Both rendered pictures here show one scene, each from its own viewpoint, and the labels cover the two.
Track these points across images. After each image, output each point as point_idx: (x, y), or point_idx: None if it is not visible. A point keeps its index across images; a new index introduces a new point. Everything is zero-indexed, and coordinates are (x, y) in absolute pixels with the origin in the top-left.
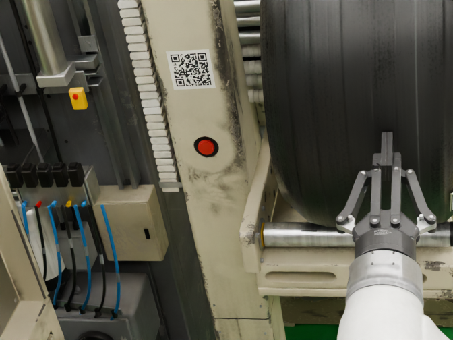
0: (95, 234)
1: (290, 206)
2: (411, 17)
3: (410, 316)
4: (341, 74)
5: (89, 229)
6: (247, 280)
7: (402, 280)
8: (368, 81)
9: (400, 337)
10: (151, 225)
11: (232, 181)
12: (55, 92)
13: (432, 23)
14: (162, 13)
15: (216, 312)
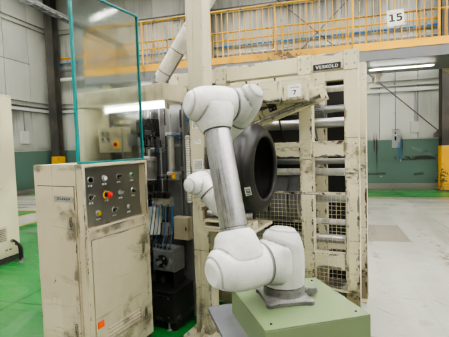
0: (168, 214)
1: None
2: (236, 141)
3: (204, 173)
4: None
5: (170, 224)
6: (204, 235)
7: (207, 171)
8: None
9: (199, 173)
10: (187, 226)
11: None
12: (171, 179)
13: (240, 142)
14: (194, 149)
15: (195, 247)
